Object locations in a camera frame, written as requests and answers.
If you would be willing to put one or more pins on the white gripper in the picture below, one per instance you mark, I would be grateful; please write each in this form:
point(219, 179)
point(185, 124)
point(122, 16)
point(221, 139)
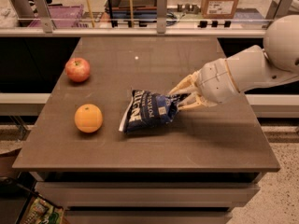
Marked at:
point(215, 79)

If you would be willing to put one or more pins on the blue chip bag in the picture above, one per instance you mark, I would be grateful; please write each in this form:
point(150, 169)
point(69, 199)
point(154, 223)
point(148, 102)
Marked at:
point(148, 109)

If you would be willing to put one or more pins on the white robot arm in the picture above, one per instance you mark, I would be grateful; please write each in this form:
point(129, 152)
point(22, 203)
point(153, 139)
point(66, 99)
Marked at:
point(272, 64)

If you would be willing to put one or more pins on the cardboard box with label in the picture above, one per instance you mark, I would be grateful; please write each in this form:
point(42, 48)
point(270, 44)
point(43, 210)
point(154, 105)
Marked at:
point(218, 9)

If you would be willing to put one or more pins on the orange fruit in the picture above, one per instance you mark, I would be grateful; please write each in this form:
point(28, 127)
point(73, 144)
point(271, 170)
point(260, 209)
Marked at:
point(88, 118)

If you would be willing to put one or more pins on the red apple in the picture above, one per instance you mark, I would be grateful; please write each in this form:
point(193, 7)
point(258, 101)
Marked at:
point(77, 69)

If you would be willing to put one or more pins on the grey drawer cabinet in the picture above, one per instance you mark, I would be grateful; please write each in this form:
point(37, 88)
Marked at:
point(147, 203)

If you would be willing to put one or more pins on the purple plastic crate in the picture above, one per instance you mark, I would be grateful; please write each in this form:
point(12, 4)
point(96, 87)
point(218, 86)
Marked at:
point(61, 17)

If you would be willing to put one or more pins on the snack box on floor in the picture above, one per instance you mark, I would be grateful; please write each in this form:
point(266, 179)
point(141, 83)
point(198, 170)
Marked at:
point(39, 211)

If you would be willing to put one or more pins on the metal railing post centre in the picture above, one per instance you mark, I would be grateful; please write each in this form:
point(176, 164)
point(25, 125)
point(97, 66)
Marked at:
point(161, 16)

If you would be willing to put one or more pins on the metal railing post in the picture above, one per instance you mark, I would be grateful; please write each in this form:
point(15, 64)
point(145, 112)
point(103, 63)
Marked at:
point(281, 8)
point(44, 15)
point(161, 16)

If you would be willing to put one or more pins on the metal railing post right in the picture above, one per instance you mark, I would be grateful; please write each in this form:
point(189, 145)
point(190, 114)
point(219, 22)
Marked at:
point(281, 8)

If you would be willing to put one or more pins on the metal railing post left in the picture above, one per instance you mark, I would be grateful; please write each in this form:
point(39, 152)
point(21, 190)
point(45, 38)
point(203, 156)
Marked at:
point(44, 15)

